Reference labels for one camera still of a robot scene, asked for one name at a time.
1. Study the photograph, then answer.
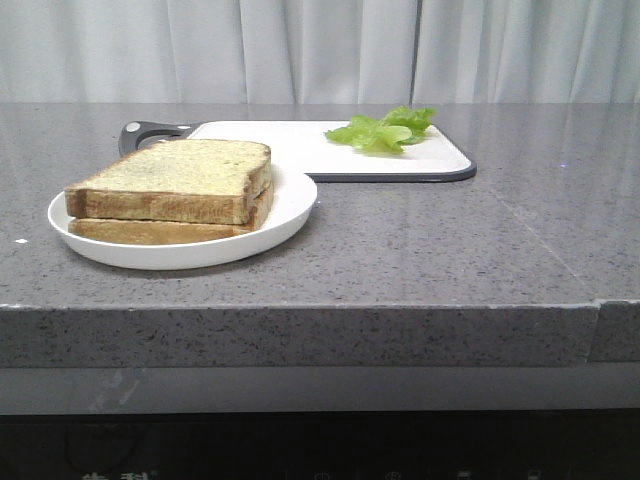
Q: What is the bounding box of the toasted bread slice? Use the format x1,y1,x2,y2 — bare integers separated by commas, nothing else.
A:
65,139,272,225
68,184,275,245

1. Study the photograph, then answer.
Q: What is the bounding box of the green lettuce leaf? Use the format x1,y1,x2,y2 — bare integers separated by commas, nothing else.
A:
324,106,437,155

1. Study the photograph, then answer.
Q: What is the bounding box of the white cutting board grey rim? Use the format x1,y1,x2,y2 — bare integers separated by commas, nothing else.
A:
119,120,477,183

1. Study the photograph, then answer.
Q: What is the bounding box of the white curtain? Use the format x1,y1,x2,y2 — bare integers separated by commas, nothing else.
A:
1,1,639,104

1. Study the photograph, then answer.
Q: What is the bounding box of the white round plate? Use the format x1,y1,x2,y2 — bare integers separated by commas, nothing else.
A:
47,164,317,270

